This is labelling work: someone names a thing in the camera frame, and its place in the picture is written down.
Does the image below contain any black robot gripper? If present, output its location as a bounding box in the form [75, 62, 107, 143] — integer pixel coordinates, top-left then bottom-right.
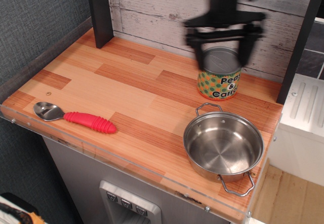
[184, 0, 266, 69]

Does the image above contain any peas and carrots toy can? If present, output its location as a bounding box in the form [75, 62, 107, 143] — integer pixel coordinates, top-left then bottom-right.
[197, 47, 241, 101]

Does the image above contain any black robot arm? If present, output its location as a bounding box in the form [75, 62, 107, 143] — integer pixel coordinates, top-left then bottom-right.
[184, 0, 266, 70]

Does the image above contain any small stainless steel pot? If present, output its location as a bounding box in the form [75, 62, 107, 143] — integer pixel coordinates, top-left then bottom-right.
[183, 103, 265, 197]

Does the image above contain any white toy sink unit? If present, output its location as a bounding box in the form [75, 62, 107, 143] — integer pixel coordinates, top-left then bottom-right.
[267, 74, 323, 185]

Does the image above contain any clear acrylic edge guard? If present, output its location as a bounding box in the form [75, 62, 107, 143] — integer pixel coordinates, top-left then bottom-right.
[1, 105, 251, 223]

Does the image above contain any grey toy dispenser panel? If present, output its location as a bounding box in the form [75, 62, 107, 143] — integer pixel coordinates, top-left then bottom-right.
[99, 180, 162, 223]

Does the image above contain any grey toy fridge cabinet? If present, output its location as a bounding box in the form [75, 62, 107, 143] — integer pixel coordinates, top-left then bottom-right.
[44, 138, 228, 223]

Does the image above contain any orange cloth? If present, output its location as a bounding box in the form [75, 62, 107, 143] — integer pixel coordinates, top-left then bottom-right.
[19, 212, 45, 224]

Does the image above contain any dark grey right post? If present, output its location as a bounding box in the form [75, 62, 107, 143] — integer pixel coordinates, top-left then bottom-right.
[276, 0, 321, 104]

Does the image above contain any dark grey post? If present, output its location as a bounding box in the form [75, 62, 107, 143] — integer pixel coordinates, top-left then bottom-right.
[89, 0, 114, 49]
[276, 0, 321, 104]

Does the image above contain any dark grey left post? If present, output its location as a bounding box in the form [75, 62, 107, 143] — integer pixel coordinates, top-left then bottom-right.
[89, 0, 114, 49]

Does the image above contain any red handled metal spoon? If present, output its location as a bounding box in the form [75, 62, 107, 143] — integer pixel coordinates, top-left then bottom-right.
[33, 102, 117, 133]

